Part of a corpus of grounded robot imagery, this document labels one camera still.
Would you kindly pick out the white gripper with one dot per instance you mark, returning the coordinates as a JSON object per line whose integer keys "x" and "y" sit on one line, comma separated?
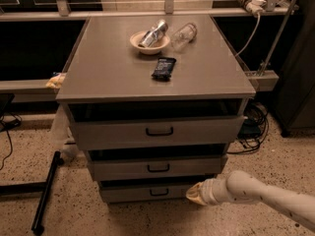
{"x": 210, "y": 191}

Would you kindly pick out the grey bottom drawer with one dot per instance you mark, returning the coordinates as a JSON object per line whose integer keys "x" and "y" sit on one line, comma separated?
{"x": 146, "y": 190}

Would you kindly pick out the grey drawer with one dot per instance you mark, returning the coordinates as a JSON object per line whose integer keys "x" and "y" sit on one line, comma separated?
{"x": 146, "y": 190}
{"x": 130, "y": 169}
{"x": 155, "y": 133}

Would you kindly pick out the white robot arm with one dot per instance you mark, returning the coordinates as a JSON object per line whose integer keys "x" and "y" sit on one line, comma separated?
{"x": 240, "y": 187}

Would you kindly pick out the grey top drawer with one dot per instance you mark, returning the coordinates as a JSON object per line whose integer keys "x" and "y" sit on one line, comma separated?
{"x": 155, "y": 133}

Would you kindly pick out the grey middle drawer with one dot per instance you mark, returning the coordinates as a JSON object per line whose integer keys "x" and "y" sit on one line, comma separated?
{"x": 130, "y": 169}

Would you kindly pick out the grey drawer cabinet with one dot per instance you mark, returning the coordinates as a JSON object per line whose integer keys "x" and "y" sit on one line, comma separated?
{"x": 109, "y": 80}

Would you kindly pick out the black snack packet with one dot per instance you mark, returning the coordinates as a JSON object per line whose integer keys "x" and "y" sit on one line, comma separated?
{"x": 164, "y": 68}

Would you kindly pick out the dark cabinet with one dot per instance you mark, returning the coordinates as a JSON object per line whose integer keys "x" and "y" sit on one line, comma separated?
{"x": 293, "y": 100}

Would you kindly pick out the white ceramic bowl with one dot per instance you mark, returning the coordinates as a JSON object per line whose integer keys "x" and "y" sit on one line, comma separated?
{"x": 157, "y": 48}

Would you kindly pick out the black metal stand leg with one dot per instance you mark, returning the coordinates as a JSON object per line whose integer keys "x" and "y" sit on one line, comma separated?
{"x": 44, "y": 187}

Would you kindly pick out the clear plastic bottle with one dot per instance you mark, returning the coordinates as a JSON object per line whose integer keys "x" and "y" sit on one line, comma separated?
{"x": 183, "y": 36}

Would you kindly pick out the silver crushed can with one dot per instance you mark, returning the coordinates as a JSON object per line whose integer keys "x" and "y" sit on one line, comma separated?
{"x": 153, "y": 35}

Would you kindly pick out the white power strip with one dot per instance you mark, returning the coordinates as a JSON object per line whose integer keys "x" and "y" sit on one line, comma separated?
{"x": 253, "y": 7}

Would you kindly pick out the metal railing frame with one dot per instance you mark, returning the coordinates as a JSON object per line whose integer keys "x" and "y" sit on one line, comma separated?
{"x": 45, "y": 10}

